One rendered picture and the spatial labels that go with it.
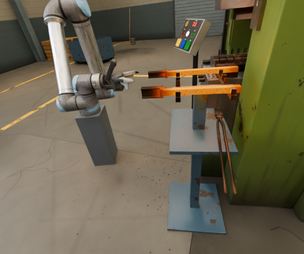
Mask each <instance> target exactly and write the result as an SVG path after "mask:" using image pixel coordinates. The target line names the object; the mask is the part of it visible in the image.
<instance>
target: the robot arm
mask: <svg viewBox="0 0 304 254"><path fill-rule="evenodd" d="M90 16H91V11H90V8H89V5H88V3H87V1H86V0H51V1H50V2H49V3H48V4H47V6H46V7H45V10H44V14H43V18H44V23H45V24H46V25H47V26H48V31H49V37H50V43H51V49H52V55H53V61H54V67H55V73H56V79H57V85H58V91H59V98H57V100H56V104H57V107H58V109H59V110H60V111H61V112H69V111H76V110H79V112H80V115H81V116H92V115H95V114H97V113H99V112H100V111H101V108H100V105H99V101H98V100H102V99H110V98H114V97H115V91H123V89H124V88H125V89H127V90H128V86H129V83H132V82H134V80H133V77H134V74H137V73H139V72H138V71H127V72H121V73H115V74H112V73H113V71H114V68H115V67H116V63H117V60H115V59H112V60H111V61H110V62H109V67H108V70H107V73H106V71H105V68H104V65H103V62H102V58H101V55H100V52H99V49H98V45H97V42H96V39H95V36H94V32H93V29H92V25H91V22H90ZM69 19H70V20H71V23H72V24H73V27H74V29H75V32H76V34H77V37H78V40H79V42H80V45H81V48H82V50H83V53H84V56H85V58H86V61H87V64H88V66H89V69H90V71H91V74H84V75H82V74H80V75H75V76H74V77H73V79H72V76H71V70H70V64H69V58H68V52H67V45H66V39H65V33H64V26H65V25H66V22H65V21H66V20H69Z"/></svg>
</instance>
